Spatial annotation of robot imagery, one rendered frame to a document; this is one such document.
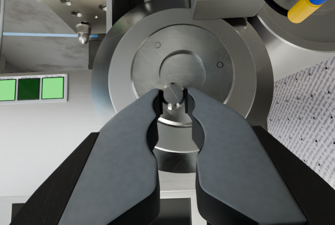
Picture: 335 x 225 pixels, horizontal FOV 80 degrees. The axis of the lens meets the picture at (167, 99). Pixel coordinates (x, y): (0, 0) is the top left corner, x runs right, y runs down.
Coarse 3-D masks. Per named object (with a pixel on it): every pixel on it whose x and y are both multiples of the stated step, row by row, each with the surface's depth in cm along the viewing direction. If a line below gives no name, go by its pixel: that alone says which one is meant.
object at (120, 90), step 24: (144, 24) 16; (168, 24) 16; (216, 24) 16; (120, 48) 16; (240, 48) 16; (120, 72) 16; (240, 72) 15; (120, 96) 15; (240, 96) 15; (168, 144) 15; (192, 144) 15
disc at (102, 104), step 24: (168, 0) 17; (120, 24) 17; (240, 24) 17; (264, 48) 16; (96, 72) 16; (264, 72) 16; (96, 96) 16; (264, 96) 16; (264, 120) 16; (168, 168) 15; (192, 168) 15
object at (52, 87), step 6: (48, 78) 50; (54, 78) 50; (60, 78) 50; (48, 84) 50; (54, 84) 50; (60, 84) 50; (42, 90) 50; (48, 90) 49; (54, 90) 49; (60, 90) 49; (42, 96) 49; (48, 96) 49; (54, 96) 49; (60, 96) 49
